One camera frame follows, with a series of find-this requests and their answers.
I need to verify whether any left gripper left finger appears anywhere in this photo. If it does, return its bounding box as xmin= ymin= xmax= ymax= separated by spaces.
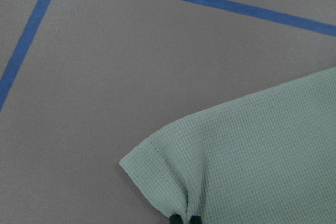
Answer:
xmin=169 ymin=214 xmax=183 ymax=224

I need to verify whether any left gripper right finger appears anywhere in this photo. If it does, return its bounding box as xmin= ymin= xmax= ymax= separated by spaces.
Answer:
xmin=189 ymin=215 xmax=202 ymax=224

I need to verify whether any olive green long-sleeve shirt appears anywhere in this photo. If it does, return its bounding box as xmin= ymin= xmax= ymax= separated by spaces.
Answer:
xmin=119 ymin=68 xmax=335 ymax=223

